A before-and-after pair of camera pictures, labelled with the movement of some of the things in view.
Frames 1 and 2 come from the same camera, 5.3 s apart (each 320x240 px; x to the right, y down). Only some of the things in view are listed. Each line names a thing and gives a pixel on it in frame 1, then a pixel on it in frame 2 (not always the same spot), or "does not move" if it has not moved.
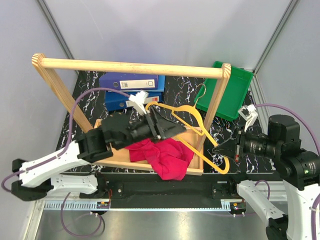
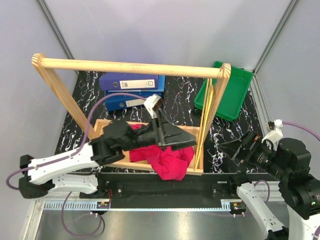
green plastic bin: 235,89 does not move
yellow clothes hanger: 198,131 -> 208,98
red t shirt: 169,157 does not move
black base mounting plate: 163,190 does not move
